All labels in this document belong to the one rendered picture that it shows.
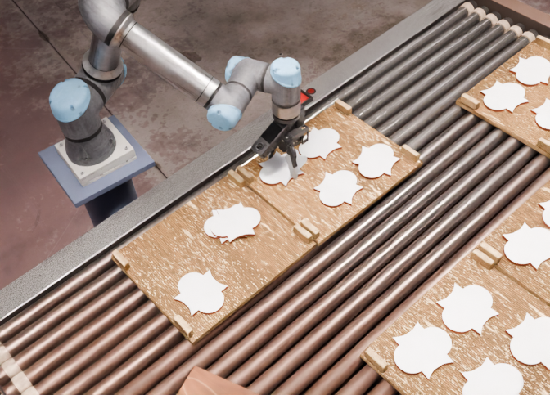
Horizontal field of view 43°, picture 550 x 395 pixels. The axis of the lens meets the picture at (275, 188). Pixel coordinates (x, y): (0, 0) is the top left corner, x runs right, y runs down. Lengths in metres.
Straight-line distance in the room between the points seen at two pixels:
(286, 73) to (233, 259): 0.49
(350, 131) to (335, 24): 2.03
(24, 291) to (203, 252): 0.47
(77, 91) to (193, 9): 2.32
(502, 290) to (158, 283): 0.85
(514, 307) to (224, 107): 0.84
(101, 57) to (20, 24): 2.51
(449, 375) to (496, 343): 0.14
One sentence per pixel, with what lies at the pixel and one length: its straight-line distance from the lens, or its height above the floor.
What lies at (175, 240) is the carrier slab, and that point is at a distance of 1.86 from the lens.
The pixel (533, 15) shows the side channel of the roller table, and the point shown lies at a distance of 2.57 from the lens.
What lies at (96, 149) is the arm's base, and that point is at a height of 0.96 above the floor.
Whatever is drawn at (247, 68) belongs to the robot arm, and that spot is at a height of 1.28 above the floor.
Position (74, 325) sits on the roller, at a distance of 1.81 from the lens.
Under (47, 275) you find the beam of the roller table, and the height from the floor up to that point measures 0.92.
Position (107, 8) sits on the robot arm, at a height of 1.48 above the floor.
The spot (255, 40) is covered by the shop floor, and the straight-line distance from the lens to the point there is 3.97.
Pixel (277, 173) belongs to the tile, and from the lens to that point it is 1.95.
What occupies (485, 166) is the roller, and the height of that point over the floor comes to 0.92.
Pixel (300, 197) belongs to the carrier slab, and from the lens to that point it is 1.90.
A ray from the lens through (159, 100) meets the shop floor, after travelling 3.69.
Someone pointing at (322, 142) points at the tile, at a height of 0.95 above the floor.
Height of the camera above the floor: 2.40
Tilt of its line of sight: 49 degrees down
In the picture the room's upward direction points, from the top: 5 degrees counter-clockwise
